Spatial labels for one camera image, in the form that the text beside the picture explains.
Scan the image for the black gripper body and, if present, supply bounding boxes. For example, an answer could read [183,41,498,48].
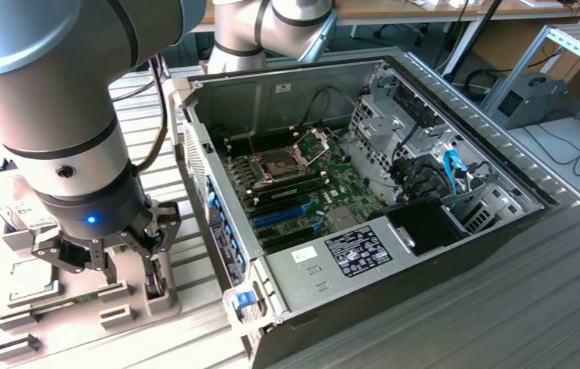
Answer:
[36,165,156,242]

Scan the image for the black graphics card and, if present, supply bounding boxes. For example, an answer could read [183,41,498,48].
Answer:
[137,249,167,300]

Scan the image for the silver CPU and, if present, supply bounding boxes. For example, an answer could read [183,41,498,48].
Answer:
[9,261,62,303]

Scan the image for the green RAM stick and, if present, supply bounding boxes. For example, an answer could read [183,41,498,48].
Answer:
[26,292,101,313]

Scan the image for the grey parts rack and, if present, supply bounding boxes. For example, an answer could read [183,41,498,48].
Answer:
[0,199,183,363]

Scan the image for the blue expansion slot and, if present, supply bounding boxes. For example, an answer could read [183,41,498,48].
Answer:
[249,206,308,228]

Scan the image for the blue plastic case latch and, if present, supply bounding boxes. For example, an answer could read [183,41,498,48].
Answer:
[231,291,259,309]

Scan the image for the long black expansion slot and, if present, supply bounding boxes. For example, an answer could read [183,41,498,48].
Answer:
[263,234,320,251]
[256,224,316,241]

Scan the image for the black RAM slot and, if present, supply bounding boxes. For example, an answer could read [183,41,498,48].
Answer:
[231,140,299,155]
[251,176,326,198]
[227,133,295,148]
[228,136,298,151]
[253,181,328,202]
[248,171,322,193]

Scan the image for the RAM stick with white label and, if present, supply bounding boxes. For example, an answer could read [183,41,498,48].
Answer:
[257,185,332,208]

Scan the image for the thin metal locking lever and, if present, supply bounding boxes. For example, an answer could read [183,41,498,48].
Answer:
[241,125,259,158]

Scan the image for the CPU socket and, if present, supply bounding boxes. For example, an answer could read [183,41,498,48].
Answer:
[249,148,300,181]

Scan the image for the grey power supply unit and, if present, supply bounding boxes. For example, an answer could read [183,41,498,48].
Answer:
[260,214,416,322]

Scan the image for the silver chipset heat sink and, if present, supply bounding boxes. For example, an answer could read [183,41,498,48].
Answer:
[326,206,370,234]

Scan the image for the open grey PC case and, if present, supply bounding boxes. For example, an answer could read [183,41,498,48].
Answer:
[161,45,559,369]

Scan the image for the green motherboard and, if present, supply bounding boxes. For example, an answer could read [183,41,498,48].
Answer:
[219,126,403,257]

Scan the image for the metal socket cover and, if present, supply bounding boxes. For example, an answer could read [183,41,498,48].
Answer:
[290,125,332,163]

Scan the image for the silver metal drive cage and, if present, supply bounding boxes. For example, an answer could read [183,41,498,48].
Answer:
[347,63,475,193]

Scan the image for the perforated metal disk bay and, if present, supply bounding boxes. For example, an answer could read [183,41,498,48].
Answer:
[442,179,546,236]

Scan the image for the black office chair base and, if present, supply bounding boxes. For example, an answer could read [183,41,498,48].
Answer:
[350,22,431,49]

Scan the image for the wooden top office desk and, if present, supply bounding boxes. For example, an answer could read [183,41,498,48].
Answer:
[334,0,580,78]

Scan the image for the grey control box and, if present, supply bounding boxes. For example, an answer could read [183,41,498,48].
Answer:
[493,72,570,130]

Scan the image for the black slanted pole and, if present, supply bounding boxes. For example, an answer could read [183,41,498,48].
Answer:
[441,0,505,84]

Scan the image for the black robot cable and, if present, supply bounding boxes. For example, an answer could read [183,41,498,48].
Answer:
[132,55,171,176]

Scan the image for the black looped cable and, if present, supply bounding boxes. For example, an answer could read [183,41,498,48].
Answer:
[303,86,356,130]

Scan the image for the black cable bundle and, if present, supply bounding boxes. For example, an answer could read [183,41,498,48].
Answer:
[388,155,447,203]

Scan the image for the blue SATA wire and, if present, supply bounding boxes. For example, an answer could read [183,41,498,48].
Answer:
[441,148,479,197]

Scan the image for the black coiled cable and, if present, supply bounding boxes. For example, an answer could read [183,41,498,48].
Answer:
[465,68,499,97]

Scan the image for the aluminium profile frame table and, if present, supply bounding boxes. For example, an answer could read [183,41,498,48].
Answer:
[478,21,580,120]

